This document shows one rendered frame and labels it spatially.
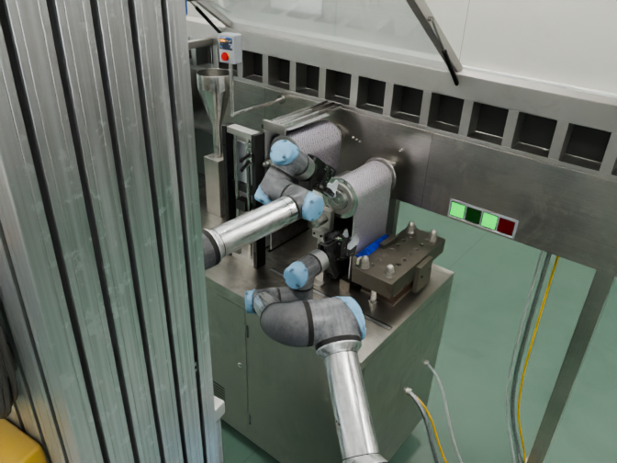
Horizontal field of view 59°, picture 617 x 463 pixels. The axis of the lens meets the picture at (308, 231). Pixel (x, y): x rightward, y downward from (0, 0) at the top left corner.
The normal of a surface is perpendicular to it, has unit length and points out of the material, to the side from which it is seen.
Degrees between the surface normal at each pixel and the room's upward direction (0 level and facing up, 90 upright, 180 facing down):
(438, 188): 90
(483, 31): 90
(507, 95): 90
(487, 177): 90
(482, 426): 0
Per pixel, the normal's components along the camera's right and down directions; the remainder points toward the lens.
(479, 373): 0.04, -0.87
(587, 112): -0.62, 0.37
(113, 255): 0.85, 0.29
